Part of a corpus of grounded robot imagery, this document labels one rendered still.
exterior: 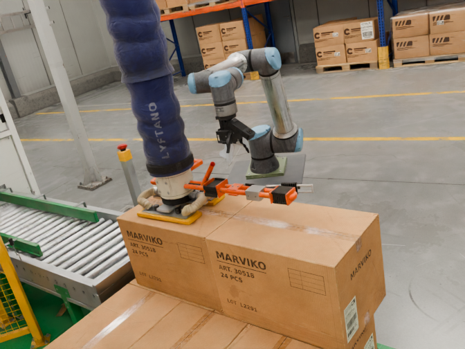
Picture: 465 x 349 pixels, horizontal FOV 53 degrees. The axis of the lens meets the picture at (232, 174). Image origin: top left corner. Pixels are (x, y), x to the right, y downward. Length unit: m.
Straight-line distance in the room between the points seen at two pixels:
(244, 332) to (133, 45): 1.28
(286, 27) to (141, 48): 9.21
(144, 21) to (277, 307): 1.27
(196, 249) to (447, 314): 1.52
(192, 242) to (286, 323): 0.52
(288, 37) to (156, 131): 9.20
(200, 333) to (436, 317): 1.40
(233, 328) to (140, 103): 1.05
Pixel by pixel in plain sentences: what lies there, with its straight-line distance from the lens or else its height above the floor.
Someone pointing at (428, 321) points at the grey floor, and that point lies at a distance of 2.92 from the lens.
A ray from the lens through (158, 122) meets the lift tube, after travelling 2.10.
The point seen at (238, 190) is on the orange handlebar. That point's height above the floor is 1.09.
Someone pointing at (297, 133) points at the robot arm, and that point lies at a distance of 2.86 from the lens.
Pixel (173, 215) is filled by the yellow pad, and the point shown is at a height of 0.97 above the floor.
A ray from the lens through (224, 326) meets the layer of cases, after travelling 2.16.
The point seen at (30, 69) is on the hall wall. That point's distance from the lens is 13.04.
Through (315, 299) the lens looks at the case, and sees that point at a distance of 1.82.
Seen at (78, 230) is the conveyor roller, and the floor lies 0.53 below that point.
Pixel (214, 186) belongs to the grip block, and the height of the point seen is 1.09.
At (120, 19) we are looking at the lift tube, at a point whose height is 1.85.
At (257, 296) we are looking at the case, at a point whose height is 0.71.
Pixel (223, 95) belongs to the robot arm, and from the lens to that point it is 1.87.
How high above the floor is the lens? 1.89
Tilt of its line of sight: 21 degrees down
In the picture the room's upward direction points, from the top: 12 degrees counter-clockwise
